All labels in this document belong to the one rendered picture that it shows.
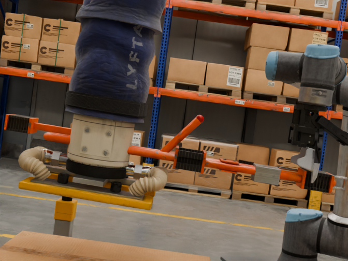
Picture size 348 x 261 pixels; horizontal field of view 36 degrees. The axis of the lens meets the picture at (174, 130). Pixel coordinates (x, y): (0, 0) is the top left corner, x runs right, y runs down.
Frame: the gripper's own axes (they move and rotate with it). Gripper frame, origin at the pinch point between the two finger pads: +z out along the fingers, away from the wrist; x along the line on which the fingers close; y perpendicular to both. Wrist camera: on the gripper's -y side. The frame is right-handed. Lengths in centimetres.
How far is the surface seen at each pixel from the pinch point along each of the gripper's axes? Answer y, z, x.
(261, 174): 14.3, 0.6, 4.1
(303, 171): 3.2, -1.8, 4.0
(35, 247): 74, 31, -1
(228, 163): 23.4, -1.0, 3.6
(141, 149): 47.5, -1.6, 4.2
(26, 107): 333, 27, -821
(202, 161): 30.5, -0.9, 5.1
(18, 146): 339, 101, -822
